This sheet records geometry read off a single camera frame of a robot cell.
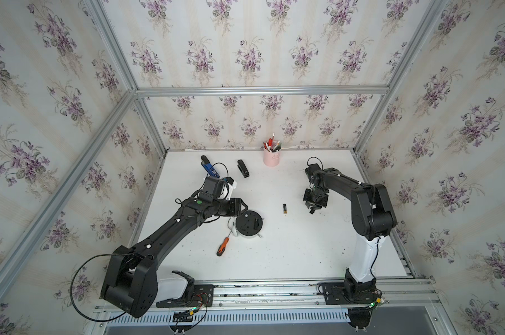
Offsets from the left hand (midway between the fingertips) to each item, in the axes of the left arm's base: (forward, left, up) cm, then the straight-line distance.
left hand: (245, 208), depth 81 cm
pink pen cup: (+34, -13, -6) cm, 37 cm away
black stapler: (+30, +2, -11) cm, 32 cm away
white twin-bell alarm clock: (-2, -2, -9) cm, 10 cm away
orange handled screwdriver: (-12, +10, -12) cm, 19 cm away
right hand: (+9, -31, -13) cm, 35 cm away
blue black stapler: (+32, +20, -12) cm, 40 cm away
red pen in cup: (+40, -13, -1) cm, 42 cm away
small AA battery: (+7, -18, -13) cm, 23 cm away
